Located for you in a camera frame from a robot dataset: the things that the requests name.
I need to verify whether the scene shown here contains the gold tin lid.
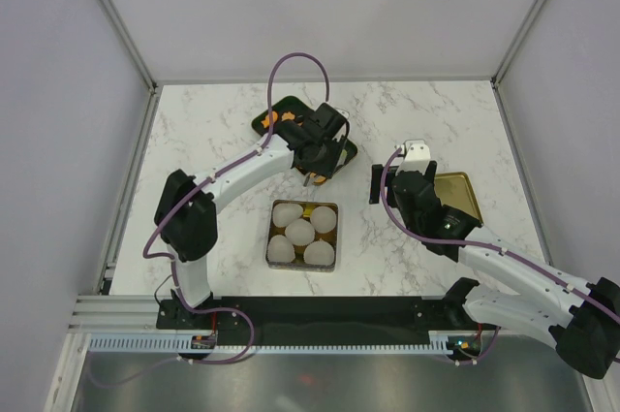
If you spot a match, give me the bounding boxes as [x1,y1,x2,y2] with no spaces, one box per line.
[434,172,483,225]

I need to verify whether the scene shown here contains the silver metal tongs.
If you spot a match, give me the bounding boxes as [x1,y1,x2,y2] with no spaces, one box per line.
[303,173,319,187]

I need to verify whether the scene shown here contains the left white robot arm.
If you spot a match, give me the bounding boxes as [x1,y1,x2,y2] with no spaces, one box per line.
[143,103,351,329]

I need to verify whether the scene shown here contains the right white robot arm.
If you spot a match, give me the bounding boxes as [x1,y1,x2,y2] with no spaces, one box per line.
[369,162,619,380]

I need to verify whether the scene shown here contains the orange flower cookie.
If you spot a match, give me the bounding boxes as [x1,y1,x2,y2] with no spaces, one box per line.
[282,111,295,121]

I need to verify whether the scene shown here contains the dark green cookie tray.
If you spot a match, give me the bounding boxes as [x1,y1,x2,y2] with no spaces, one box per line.
[251,96,357,180]

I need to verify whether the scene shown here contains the orange fish cookie left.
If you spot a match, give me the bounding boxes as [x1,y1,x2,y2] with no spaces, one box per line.
[262,111,278,129]

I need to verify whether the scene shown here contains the white paper cup top-right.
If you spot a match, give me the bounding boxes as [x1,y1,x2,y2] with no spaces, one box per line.
[310,206,337,234]

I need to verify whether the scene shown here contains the white paper cup top-left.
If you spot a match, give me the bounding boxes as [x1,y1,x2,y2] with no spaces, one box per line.
[272,203,304,228]

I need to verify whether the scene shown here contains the white paper cup centre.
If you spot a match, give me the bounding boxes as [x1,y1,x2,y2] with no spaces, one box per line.
[285,219,315,246]

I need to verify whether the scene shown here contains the square cookie tin box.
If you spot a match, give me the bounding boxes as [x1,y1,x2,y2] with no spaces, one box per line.
[265,200,339,272]

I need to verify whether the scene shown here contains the white paper cup bottom-right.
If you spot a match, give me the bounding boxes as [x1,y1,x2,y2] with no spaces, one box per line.
[303,240,335,266]

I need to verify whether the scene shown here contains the white paper cup bottom-left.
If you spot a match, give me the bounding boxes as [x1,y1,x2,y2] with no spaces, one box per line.
[267,235,295,264]

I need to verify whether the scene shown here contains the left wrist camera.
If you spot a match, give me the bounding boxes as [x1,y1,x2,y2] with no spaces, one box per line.
[335,108,350,125]

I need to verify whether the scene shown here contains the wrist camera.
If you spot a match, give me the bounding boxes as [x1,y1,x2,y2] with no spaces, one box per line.
[335,108,350,125]
[400,140,432,173]

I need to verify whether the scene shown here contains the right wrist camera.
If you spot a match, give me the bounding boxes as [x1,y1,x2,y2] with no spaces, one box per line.
[400,140,432,173]

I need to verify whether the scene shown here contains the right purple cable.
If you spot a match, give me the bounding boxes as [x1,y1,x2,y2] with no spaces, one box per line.
[381,147,620,326]

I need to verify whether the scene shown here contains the purple cable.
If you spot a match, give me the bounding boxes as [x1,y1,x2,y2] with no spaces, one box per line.
[381,147,620,326]
[142,51,330,309]

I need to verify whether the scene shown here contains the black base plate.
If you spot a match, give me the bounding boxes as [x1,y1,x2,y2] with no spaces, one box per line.
[155,296,500,349]

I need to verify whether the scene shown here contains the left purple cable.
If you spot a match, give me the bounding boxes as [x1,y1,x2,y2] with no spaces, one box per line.
[142,51,330,309]

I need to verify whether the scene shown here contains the left aluminium frame post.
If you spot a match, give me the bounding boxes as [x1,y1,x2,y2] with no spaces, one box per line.
[96,0,158,93]

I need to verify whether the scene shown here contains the white slotted cable duct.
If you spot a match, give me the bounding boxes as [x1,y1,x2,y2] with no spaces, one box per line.
[89,333,452,356]

